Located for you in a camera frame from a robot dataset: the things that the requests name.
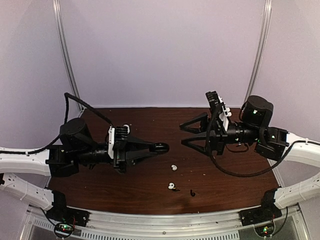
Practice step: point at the black earbud right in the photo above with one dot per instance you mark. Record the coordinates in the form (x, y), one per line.
(192, 193)

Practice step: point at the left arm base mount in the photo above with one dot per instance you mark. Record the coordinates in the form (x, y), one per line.
(69, 215)

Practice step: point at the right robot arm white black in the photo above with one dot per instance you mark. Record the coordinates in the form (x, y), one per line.
(273, 143)

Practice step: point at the left aluminium frame post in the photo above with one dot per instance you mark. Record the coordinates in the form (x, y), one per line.
(64, 47)

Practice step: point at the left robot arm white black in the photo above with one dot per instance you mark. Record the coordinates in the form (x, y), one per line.
(77, 147)

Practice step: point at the white earbud upper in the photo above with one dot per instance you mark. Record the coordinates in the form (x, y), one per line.
(174, 167)

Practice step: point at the white earbud lower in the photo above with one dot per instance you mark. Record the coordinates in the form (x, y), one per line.
(171, 186)

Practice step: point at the right aluminium frame post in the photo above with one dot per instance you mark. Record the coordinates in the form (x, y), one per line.
(263, 35)

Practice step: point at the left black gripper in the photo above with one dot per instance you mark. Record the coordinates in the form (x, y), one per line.
(121, 157)

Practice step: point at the aluminium frame post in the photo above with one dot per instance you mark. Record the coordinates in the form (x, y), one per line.
(64, 47)
(263, 35)

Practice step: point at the right circuit board with leds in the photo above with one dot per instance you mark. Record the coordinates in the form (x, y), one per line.
(264, 230)

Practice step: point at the white earbud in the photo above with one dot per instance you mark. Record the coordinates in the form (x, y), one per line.
(174, 167)
(171, 186)

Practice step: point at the black round charging case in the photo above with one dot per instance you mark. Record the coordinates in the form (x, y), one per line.
(159, 148)

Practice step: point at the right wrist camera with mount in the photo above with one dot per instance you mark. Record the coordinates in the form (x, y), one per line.
(219, 112)

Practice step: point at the circuit board with leds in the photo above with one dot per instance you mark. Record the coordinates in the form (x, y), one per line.
(63, 230)
(264, 230)

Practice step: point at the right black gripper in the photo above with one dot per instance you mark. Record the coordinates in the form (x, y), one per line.
(218, 137)

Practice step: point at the left circuit board with leds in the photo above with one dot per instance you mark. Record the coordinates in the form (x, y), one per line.
(63, 230)

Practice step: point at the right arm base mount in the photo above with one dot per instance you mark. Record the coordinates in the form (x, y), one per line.
(258, 215)

